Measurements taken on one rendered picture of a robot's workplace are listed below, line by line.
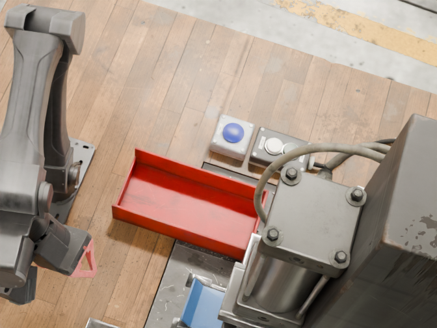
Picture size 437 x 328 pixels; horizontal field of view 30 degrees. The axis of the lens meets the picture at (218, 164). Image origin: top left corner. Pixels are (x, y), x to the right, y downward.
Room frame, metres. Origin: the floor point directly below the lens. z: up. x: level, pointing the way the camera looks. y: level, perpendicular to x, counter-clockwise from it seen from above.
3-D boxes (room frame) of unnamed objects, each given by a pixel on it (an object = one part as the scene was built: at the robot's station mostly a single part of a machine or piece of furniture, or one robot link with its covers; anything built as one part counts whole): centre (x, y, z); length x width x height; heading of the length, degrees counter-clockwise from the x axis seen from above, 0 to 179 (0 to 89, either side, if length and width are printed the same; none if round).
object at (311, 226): (0.33, -0.11, 1.37); 0.11 x 0.09 x 0.30; 173
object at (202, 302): (0.34, -0.07, 1.00); 0.15 x 0.07 x 0.03; 83
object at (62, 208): (0.53, 0.27, 0.94); 0.20 x 0.07 x 0.08; 173
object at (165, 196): (0.54, 0.03, 0.93); 0.25 x 0.12 x 0.06; 83
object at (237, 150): (0.69, -0.02, 0.90); 0.07 x 0.07 x 0.06; 83
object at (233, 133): (0.69, -0.02, 0.93); 0.04 x 0.04 x 0.02
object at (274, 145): (0.68, -0.09, 0.93); 0.03 x 0.03 x 0.02
